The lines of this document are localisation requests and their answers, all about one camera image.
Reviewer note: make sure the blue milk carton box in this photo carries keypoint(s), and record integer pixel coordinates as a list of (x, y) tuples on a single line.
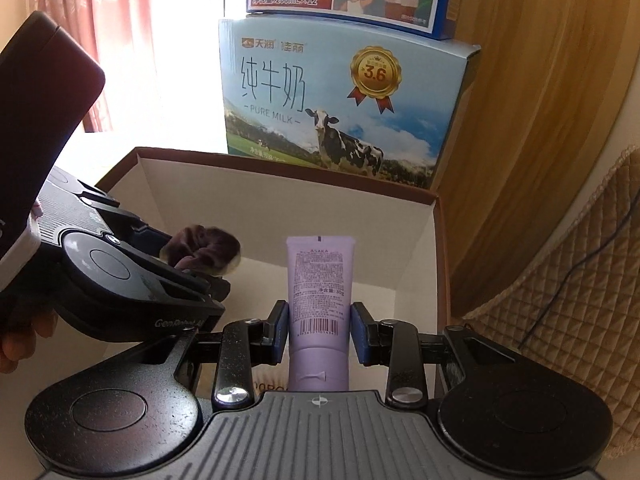
[(344, 96)]

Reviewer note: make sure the dark purple scrunchie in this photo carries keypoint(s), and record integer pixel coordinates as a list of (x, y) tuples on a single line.
[(204, 250)]

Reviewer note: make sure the person's left hand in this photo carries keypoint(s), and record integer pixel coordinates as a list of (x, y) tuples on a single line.
[(19, 338)]

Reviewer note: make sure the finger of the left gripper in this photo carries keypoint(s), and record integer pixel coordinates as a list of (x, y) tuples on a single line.
[(144, 238), (178, 290)]

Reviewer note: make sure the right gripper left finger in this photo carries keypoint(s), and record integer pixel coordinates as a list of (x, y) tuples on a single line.
[(245, 344)]

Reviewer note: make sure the purple cream tube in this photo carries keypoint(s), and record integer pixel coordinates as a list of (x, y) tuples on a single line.
[(319, 297)]

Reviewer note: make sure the quilted brown chair cushion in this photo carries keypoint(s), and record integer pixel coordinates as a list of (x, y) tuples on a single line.
[(576, 309)]

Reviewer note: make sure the cotton swab bag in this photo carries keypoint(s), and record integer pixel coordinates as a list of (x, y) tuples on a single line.
[(270, 378)]

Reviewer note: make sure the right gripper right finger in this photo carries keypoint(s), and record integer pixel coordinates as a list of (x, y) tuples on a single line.
[(396, 345)]

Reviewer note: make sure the brown cardboard storage box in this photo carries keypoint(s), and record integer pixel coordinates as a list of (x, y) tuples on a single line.
[(400, 267)]

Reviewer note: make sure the pink window curtain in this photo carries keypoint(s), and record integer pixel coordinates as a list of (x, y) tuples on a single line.
[(118, 35)]

